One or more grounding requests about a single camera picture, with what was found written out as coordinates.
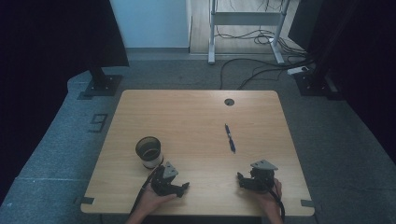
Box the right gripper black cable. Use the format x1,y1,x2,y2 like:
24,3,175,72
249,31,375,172
268,185,287,223

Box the person's left hand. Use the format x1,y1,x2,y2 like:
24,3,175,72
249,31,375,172
134,184,178,217

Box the dark round pen holder cup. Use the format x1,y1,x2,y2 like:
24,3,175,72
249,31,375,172
134,135,164,170

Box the white power strip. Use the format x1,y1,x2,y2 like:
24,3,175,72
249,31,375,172
286,65,310,77

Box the black floor cables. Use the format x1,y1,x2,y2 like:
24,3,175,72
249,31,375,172
215,0,316,91

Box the white metal desk frame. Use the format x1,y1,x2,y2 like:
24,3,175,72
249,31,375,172
207,0,291,65

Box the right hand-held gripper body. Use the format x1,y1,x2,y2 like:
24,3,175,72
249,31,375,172
247,159,279,194

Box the blue pen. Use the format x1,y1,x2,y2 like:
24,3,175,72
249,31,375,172
224,123,237,154

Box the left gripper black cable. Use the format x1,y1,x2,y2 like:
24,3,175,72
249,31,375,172
129,165,164,217

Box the black stand base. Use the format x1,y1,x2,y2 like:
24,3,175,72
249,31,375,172
77,66,124,101
293,68,344,101

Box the black curtain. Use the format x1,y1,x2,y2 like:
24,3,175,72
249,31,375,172
288,0,396,166
0,0,130,206

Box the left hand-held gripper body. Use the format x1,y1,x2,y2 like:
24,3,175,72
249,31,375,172
150,161,180,197

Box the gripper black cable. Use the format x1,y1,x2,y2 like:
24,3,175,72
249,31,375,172
268,185,287,223
129,165,164,217

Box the person's right hand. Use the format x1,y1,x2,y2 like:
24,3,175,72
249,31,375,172
253,178,284,217

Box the floor socket plate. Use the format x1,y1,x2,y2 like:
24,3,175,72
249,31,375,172
88,113,109,133

